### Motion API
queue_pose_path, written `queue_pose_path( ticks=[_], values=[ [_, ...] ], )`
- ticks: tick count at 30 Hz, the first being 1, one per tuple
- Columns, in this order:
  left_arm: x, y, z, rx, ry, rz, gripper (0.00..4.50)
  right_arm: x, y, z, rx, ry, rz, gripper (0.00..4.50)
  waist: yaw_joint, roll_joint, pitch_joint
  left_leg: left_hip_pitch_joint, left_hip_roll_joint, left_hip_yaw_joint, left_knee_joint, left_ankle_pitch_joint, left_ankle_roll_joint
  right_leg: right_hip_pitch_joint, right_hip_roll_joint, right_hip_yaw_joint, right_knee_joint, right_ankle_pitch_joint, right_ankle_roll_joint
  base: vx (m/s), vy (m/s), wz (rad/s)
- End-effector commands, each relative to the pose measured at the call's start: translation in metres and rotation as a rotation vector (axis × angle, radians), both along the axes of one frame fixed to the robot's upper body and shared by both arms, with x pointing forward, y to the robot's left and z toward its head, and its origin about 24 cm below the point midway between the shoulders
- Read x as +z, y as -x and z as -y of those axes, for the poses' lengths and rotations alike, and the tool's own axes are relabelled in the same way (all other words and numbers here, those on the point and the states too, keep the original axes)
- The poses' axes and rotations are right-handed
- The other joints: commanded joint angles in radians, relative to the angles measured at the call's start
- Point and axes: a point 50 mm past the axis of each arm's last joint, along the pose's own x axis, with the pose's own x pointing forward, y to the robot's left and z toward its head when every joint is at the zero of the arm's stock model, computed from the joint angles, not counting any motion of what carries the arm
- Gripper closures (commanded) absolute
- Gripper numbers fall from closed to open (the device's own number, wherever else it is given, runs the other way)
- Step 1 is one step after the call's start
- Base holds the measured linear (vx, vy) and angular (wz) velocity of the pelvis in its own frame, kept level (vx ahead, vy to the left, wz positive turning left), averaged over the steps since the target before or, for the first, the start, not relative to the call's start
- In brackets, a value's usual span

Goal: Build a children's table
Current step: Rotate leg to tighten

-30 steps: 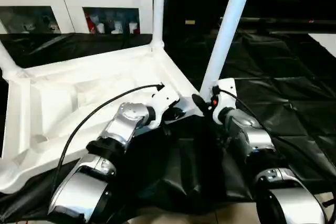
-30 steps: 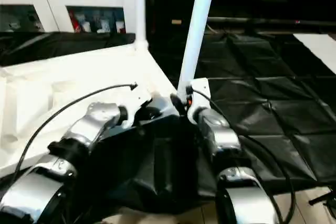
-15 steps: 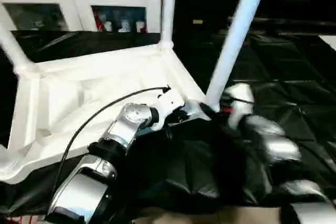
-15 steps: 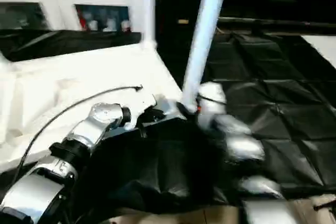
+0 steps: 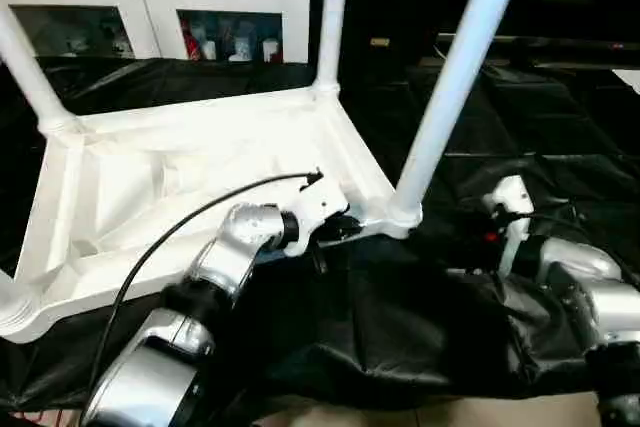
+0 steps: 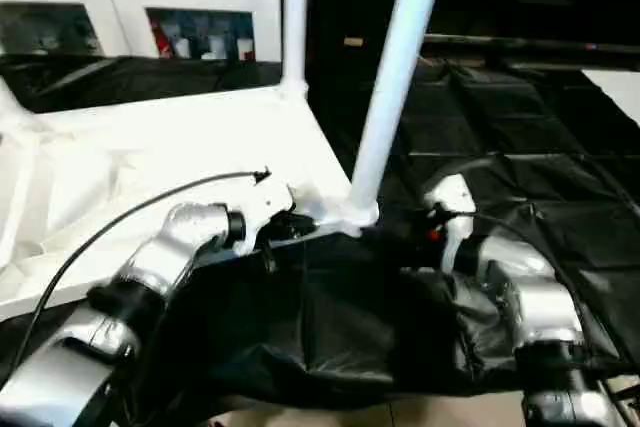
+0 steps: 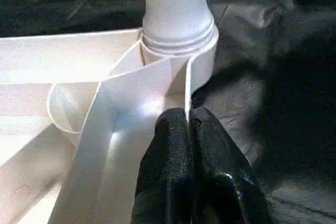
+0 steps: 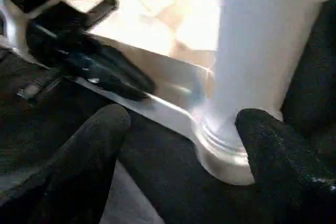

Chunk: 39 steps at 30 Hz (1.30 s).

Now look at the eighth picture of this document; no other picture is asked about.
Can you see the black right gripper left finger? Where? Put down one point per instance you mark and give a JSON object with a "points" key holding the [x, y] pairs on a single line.
{"points": [[73, 169]]}

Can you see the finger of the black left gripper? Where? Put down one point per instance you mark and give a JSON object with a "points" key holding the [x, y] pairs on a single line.
{"points": [[118, 61], [123, 90]]}

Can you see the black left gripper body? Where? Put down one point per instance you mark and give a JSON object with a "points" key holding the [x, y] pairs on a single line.
{"points": [[60, 24]]}

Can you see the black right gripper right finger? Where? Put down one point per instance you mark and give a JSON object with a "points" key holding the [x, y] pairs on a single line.
{"points": [[283, 169]]}

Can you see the white plastic table top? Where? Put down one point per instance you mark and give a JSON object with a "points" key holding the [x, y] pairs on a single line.
{"points": [[170, 90]]}

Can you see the white plastic table leg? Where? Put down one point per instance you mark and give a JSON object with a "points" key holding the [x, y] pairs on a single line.
{"points": [[262, 37]]}

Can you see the black plastic mat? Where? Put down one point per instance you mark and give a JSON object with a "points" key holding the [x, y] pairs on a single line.
{"points": [[170, 169]]}

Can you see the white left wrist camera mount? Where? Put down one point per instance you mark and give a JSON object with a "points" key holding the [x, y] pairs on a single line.
{"points": [[13, 24]]}

